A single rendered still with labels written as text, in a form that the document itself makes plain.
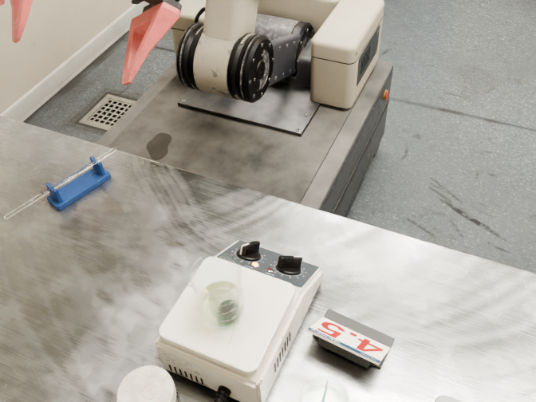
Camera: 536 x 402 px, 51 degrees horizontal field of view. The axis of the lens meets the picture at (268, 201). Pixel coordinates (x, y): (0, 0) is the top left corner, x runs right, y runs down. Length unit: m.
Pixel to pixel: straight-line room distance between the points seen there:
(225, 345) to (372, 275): 0.25
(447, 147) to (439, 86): 0.38
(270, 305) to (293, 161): 0.89
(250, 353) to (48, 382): 0.26
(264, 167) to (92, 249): 0.72
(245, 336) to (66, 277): 0.31
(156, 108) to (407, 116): 1.01
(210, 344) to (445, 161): 1.58
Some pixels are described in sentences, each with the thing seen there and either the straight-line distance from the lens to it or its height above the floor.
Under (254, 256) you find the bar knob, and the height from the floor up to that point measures 0.80.
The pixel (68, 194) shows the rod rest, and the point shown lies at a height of 0.76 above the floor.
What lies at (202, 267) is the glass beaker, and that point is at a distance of 0.60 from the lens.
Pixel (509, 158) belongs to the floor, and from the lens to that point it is 2.16.
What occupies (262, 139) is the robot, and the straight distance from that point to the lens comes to 1.55.
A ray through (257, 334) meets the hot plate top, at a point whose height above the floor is 0.84.
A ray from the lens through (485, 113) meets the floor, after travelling 2.34.
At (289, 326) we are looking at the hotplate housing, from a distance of 0.65.
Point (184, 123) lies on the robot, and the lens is 1.64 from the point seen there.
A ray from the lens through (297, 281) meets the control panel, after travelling 0.68.
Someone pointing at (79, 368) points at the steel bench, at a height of 0.75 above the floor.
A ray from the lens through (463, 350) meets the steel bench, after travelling 0.73.
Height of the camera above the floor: 1.37
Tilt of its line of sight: 47 degrees down
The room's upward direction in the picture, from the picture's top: 4 degrees counter-clockwise
